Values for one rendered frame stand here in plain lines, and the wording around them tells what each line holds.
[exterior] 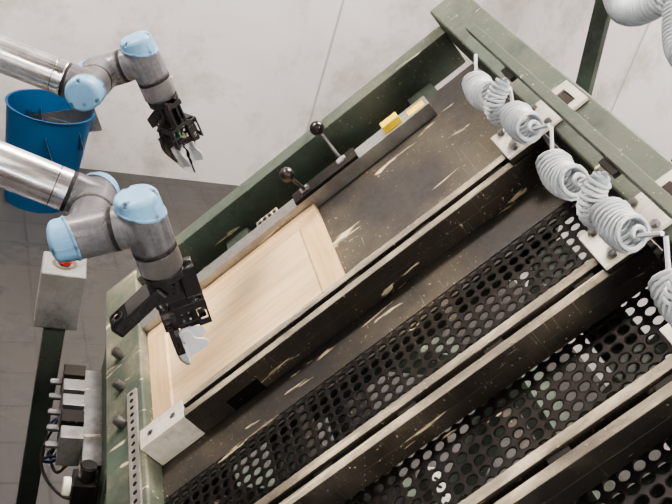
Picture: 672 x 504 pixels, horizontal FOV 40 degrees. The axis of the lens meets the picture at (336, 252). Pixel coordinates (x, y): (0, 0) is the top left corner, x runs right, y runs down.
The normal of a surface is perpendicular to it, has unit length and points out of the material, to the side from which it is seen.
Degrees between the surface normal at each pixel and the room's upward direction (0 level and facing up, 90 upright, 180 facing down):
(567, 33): 90
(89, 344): 0
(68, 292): 90
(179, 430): 90
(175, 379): 53
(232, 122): 90
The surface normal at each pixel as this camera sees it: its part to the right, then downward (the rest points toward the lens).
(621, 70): -0.91, -0.07
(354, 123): 0.21, 0.50
